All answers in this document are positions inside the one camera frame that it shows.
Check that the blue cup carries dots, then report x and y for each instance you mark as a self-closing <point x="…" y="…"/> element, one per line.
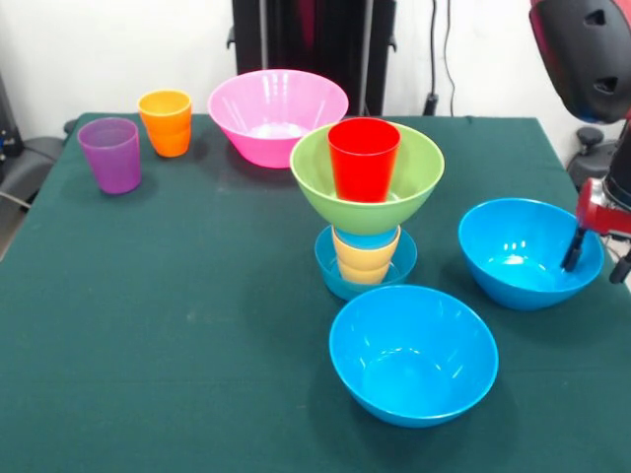
<point x="367" y="240"/>

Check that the yellow cup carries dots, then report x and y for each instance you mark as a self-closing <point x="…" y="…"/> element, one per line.
<point x="367" y="263"/>

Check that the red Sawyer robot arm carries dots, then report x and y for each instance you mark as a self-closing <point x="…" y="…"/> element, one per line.
<point x="586" y="59"/>

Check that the black chair base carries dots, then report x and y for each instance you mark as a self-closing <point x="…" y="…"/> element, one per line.
<point x="589" y="162"/>

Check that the green bowl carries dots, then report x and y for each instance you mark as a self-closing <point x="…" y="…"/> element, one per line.
<point x="315" y="172"/>

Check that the red cup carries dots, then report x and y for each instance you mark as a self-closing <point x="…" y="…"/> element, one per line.
<point x="365" y="162"/>

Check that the pink bowl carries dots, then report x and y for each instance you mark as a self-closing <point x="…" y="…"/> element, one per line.
<point x="246" y="113"/>

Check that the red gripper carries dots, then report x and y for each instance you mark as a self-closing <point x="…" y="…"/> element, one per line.
<point x="604" y="217"/>

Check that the small blue bowl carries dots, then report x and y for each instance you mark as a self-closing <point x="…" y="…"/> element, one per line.
<point x="328" y="276"/>

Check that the dark green tablecloth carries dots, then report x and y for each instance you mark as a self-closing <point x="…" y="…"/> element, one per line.
<point x="197" y="369"/>

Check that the purple cup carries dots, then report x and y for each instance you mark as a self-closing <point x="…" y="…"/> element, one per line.
<point x="111" y="162"/>

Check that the large blue bowl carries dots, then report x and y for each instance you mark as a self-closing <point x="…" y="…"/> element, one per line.
<point x="414" y="374"/>
<point x="517" y="276"/>

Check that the orange cup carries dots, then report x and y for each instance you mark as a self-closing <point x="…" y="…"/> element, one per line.
<point x="167" y="128"/>

